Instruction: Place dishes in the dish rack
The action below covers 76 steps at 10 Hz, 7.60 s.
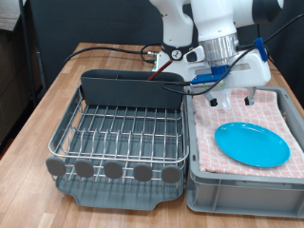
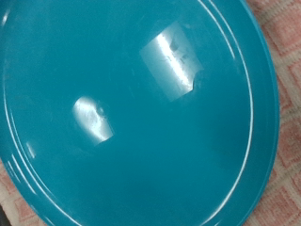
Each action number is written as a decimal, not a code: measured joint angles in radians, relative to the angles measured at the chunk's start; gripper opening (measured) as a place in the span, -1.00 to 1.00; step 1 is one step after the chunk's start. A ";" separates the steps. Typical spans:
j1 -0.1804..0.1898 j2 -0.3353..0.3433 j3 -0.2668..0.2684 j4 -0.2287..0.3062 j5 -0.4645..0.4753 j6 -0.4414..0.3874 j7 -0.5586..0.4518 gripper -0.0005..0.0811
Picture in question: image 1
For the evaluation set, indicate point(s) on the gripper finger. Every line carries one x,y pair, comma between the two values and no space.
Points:
212,100
250,98

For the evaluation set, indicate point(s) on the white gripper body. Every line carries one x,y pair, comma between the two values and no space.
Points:
253,72

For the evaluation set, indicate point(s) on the blue plastic plate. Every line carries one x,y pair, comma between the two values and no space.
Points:
253,145

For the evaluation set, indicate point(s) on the brown wooden spoon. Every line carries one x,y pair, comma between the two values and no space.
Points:
158,73

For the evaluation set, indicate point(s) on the grey dish drying rack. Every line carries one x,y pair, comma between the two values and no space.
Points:
120,198

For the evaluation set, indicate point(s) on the pink checkered towel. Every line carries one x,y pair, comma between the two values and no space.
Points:
247,114

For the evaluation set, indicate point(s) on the dark grey cutlery holder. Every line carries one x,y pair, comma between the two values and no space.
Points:
133,91

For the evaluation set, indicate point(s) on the grey plastic crate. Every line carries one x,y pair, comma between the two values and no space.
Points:
240,198

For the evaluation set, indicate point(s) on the black backdrop curtain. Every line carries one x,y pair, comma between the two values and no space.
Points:
79,19

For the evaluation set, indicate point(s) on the black metal pole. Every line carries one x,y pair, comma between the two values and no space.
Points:
28,50

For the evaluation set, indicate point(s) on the dark cabinet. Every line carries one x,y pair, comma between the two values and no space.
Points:
12,79

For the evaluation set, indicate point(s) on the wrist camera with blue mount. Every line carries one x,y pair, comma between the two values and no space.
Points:
209,77

